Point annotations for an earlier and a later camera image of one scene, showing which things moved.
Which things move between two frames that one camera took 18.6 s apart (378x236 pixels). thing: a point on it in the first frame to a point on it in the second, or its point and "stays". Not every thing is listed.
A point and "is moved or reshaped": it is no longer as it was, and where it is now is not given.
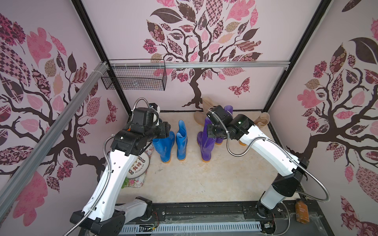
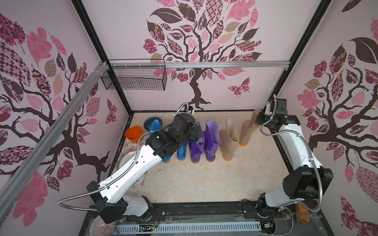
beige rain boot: [200, 116] to [228, 137]
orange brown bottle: [302, 215] stays
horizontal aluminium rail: [199, 65] stays
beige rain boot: [262, 121] is moved or reshaped
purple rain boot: [230, 108] to [212, 139]
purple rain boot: [205, 143] to [196, 147]
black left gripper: [164, 130] to [195, 133]
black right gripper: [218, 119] to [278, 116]
